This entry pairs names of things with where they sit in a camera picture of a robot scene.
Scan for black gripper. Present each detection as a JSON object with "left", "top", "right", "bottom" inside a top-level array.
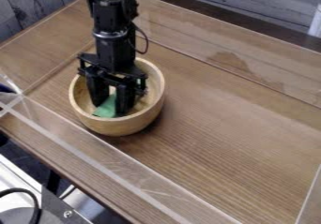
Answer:
[{"left": 78, "top": 30, "right": 149, "bottom": 115}]

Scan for green rectangular block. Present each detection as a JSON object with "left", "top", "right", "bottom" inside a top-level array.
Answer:
[{"left": 93, "top": 94, "right": 117, "bottom": 118}]

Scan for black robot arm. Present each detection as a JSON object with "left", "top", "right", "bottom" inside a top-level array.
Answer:
[{"left": 78, "top": 0, "right": 149, "bottom": 115}]

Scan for brown wooden bowl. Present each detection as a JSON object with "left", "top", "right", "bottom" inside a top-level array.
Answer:
[{"left": 70, "top": 57, "right": 166, "bottom": 137}]

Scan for black table leg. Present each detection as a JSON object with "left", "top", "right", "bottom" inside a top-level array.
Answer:
[{"left": 47, "top": 171, "right": 62, "bottom": 194}]

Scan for clear acrylic front barrier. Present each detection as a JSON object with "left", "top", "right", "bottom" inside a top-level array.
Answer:
[{"left": 0, "top": 73, "right": 241, "bottom": 224}]

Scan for metal bracket with screw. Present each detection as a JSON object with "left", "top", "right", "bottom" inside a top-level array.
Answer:
[{"left": 39, "top": 187, "right": 93, "bottom": 224}]

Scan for black cable loop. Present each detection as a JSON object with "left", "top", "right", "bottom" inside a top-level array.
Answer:
[{"left": 0, "top": 187, "right": 43, "bottom": 224}]

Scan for white post at right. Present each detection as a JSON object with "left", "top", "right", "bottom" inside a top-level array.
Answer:
[{"left": 309, "top": 3, "right": 321, "bottom": 37}]

